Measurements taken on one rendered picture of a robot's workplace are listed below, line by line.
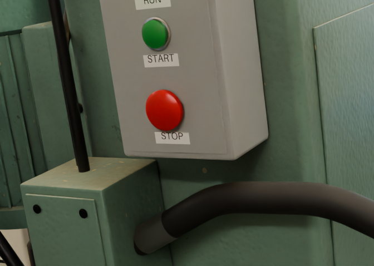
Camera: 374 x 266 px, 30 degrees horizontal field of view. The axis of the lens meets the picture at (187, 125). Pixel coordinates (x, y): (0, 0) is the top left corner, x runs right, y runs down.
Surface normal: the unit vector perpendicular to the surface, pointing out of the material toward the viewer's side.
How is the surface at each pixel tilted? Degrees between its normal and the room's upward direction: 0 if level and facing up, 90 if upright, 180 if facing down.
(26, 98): 90
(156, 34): 90
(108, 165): 0
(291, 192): 52
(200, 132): 90
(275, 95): 90
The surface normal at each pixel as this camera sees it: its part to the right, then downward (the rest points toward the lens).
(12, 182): -0.08, 0.24
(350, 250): 0.85, 0.01
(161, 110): -0.51, 0.26
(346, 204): -0.30, -0.34
